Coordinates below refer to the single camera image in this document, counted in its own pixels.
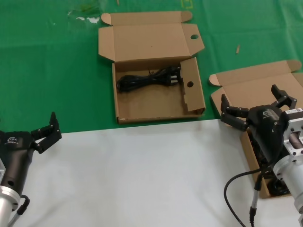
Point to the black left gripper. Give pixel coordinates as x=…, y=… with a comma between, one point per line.
x=16, y=153

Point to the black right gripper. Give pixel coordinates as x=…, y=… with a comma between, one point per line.
x=265, y=127

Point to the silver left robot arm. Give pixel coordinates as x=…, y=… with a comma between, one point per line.
x=4, y=203

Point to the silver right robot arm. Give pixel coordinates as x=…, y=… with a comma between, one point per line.
x=288, y=170

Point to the open cardboard box with holes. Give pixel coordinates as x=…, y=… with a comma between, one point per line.
x=151, y=104

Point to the small cardboard scrap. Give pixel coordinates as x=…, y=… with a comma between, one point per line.
x=237, y=49

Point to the green table mat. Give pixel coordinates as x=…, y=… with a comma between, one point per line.
x=47, y=71

